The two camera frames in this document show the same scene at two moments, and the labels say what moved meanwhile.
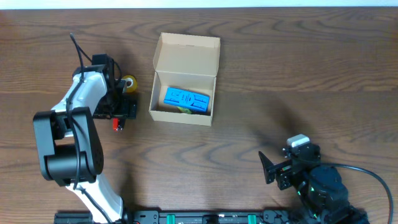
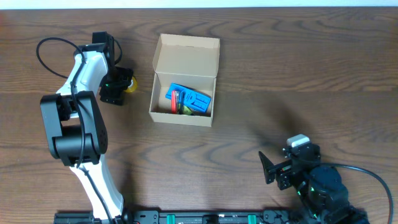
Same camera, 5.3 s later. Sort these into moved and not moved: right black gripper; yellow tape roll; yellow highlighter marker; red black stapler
Moved: red black stapler
Not moved: yellow highlighter marker; right black gripper; yellow tape roll
